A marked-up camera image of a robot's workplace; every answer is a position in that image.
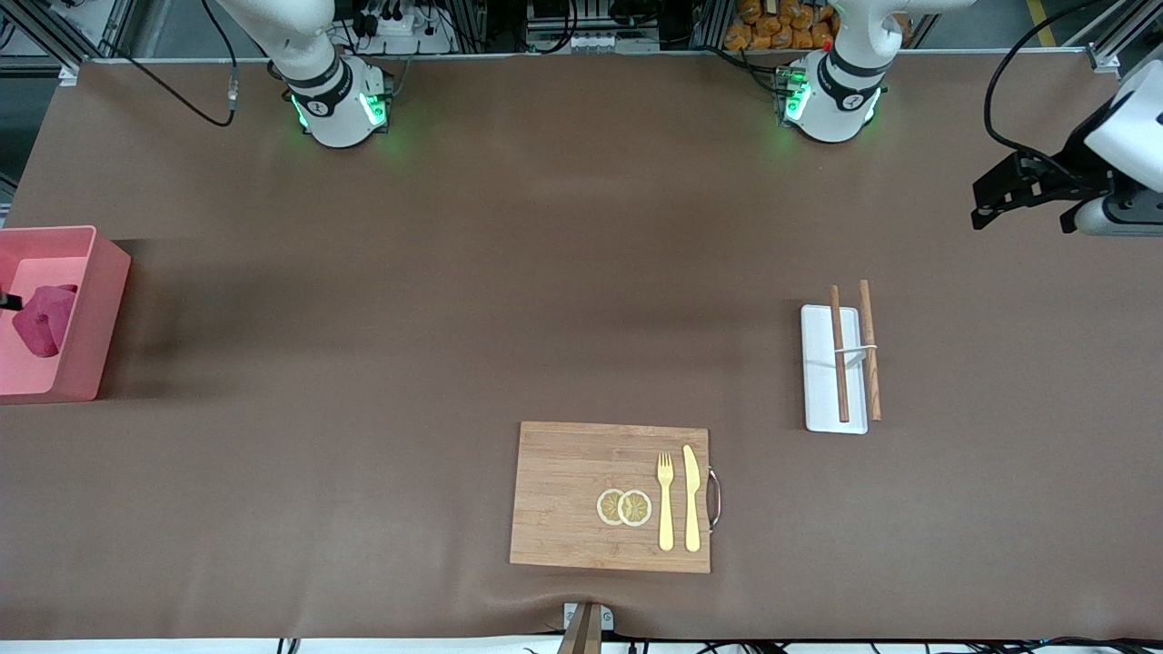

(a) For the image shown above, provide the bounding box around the magenta microfibre cloth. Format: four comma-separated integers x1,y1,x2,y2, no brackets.
11,283,81,359

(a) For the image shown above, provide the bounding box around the pink plastic bin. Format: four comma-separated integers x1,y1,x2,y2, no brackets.
0,224,133,404

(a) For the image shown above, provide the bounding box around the white rack base tray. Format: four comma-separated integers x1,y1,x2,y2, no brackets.
800,304,870,435

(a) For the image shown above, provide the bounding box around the bag of orange buns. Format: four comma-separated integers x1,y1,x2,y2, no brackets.
723,0,839,52

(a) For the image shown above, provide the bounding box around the yellow plastic knife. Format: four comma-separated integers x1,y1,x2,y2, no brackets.
681,444,703,554

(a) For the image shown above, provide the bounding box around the white connector block row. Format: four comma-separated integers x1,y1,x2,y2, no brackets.
563,31,640,54

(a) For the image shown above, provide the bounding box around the yellow plastic fork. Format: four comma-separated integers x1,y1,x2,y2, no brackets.
655,451,677,552

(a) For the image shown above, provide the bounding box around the white power strip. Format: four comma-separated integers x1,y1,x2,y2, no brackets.
350,5,457,57

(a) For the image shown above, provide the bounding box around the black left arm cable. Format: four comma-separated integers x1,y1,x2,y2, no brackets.
983,0,1106,175

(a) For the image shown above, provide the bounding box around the aluminium frame profile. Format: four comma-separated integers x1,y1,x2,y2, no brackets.
0,0,139,87
1063,0,1163,74

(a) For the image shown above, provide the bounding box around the wooden cutting board with handle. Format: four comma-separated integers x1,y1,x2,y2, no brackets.
509,421,724,575

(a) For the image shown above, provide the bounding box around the camera mount bracket with post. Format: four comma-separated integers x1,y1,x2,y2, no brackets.
555,601,616,654

